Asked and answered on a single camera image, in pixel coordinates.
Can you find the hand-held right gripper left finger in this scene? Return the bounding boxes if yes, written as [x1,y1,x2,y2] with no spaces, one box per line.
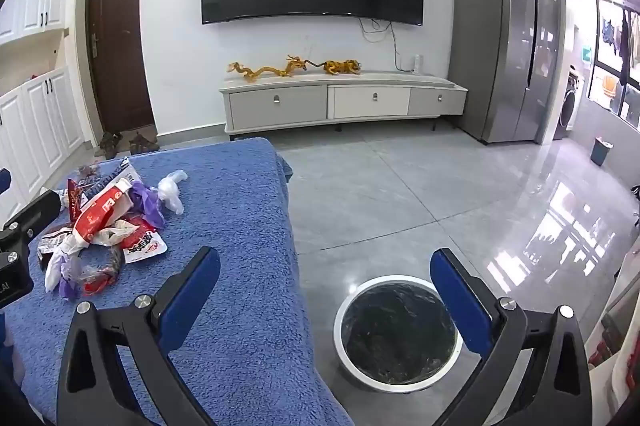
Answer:
[57,246,222,426]

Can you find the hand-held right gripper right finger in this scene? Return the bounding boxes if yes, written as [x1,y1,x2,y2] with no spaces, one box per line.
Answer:
[429,247,593,426]

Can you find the dark red snack wrapper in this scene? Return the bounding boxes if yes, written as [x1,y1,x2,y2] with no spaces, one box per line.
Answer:
[67,178,89,223]

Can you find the brown white snack wrapper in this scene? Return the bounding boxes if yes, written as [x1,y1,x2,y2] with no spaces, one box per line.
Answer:
[38,226,76,258]

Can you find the small purple plastic bag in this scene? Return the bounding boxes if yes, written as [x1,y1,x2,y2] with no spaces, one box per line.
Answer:
[58,255,84,300]

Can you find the large red white snack wrapper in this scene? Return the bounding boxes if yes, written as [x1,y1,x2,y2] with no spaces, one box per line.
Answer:
[73,183,135,253]

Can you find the white trash bin black liner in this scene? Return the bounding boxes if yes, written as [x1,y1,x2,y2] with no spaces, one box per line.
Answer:
[333,275,464,393]

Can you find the white wrapper with red print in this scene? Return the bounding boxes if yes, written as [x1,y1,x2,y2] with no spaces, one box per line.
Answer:
[120,230,169,265]

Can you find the clear plastic wrapper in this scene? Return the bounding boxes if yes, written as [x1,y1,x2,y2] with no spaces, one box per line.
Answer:
[97,157,142,190]

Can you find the clear wrapper with red print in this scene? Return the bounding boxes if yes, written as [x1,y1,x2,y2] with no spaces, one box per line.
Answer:
[80,248,126,297]

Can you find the white floor cabinets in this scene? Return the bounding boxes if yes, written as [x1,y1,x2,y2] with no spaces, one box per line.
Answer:
[0,66,86,227]

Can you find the brown shoe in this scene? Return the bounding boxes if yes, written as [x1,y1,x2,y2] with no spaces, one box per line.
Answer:
[128,131,161,156]
[98,131,124,160]

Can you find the dark brown door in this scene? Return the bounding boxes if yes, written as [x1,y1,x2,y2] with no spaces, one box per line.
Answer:
[85,0,156,135]

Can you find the small blue-green waste bin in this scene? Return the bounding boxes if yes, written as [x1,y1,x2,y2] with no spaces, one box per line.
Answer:
[589,136,615,166]

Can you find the washing machine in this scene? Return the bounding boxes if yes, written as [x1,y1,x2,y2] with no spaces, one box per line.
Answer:
[554,66,586,141]

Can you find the white television cabinet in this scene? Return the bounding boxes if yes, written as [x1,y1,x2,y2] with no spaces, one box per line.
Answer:
[219,71,469,142]

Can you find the gold dragon figurine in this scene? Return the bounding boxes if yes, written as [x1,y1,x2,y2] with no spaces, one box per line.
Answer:
[228,54,307,82]

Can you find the grey refrigerator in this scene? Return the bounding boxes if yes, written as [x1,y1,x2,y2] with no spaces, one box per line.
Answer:
[447,0,564,145]

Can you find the gold tiger figurine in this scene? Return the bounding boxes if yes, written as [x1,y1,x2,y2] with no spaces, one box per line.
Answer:
[322,58,362,77]

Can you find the balcony window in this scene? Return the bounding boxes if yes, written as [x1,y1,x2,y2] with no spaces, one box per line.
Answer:
[587,0,640,130]

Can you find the hanging dark clothes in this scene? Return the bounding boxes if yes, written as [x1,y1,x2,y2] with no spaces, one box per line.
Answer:
[617,8,634,88]

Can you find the television cables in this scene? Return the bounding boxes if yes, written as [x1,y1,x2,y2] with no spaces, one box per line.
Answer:
[357,17,416,72]

